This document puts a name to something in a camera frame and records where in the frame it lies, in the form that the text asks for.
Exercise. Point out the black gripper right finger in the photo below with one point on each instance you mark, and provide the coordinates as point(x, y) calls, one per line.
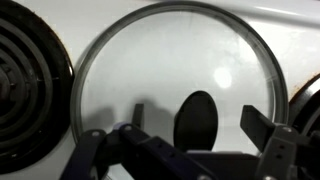
point(286, 153)

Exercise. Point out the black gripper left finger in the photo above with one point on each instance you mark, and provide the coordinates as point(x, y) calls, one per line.
point(143, 150)

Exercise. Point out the glass lid with black knob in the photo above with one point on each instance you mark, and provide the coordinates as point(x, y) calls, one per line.
point(166, 60)

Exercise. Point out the black coil burner under pan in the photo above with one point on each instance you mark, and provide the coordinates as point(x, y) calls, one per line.
point(308, 103)

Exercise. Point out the white electric stove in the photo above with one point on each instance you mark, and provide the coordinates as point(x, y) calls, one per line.
point(296, 50)

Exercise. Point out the uncovered black coil burner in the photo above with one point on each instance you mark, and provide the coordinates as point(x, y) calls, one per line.
point(30, 86)

